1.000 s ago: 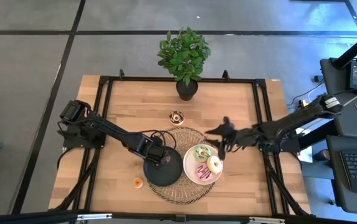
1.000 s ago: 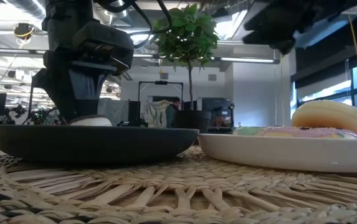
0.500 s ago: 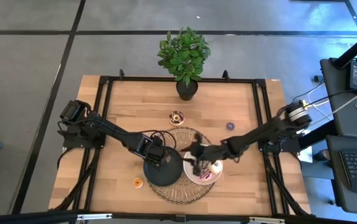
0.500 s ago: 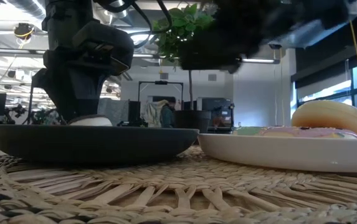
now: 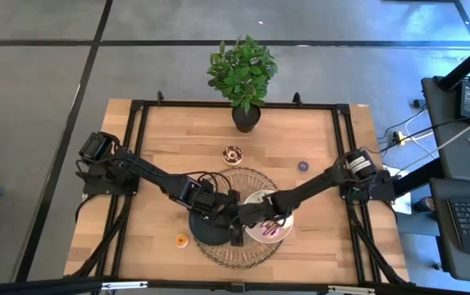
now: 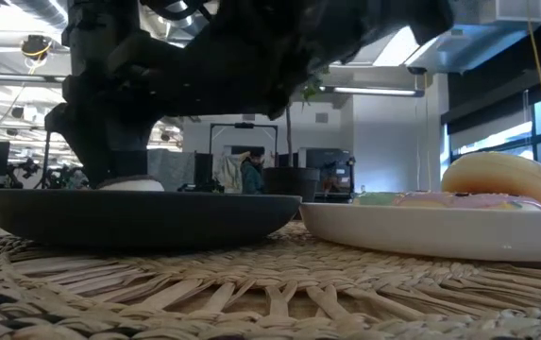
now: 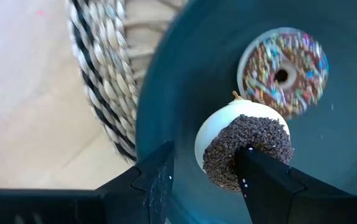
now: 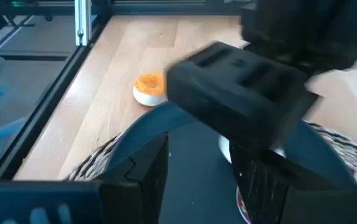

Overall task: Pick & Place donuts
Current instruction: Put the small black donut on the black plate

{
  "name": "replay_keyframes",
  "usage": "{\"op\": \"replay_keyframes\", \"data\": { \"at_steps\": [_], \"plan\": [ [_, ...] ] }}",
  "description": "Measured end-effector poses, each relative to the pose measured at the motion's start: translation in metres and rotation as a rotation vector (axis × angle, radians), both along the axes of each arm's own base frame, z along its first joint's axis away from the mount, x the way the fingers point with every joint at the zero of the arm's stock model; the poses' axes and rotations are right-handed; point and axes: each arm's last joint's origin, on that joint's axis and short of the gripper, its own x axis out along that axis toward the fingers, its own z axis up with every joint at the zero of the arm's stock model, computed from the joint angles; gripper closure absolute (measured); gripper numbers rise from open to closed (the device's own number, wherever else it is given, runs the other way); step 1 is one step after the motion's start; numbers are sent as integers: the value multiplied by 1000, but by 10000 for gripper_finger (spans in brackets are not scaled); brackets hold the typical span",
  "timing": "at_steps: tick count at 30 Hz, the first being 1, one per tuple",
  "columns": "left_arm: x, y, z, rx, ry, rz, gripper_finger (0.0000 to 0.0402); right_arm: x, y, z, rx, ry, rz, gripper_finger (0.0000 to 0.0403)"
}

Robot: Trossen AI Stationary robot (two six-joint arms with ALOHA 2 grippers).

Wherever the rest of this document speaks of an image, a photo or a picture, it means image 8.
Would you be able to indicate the chocolate donut coloured sprinkles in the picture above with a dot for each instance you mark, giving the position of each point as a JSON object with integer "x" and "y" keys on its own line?
{"x": 241, "y": 203}

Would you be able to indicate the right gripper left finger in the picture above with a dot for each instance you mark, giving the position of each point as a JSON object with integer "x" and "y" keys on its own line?
{"x": 137, "y": 186}

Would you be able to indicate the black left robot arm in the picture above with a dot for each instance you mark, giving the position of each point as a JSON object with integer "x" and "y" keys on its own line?
{"x": 306, "y": 28}

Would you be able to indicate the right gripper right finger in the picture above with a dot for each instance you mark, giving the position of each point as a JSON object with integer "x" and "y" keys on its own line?
{"x": 259, "y": 186}

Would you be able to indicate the black round plate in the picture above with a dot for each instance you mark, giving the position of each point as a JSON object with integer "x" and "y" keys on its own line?
{"x": 197, "y": 174}

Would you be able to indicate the orange sprinkled donut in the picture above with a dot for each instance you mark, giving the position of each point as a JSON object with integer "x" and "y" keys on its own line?
{"x": 149, "y": 88}

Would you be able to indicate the black overhead rig bar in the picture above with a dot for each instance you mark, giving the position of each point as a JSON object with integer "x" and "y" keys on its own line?
{"x": 165, "y": 6}

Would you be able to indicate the black aluminium table frame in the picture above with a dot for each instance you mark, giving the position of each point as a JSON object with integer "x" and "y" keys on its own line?
{"x": 41, "y": 109}

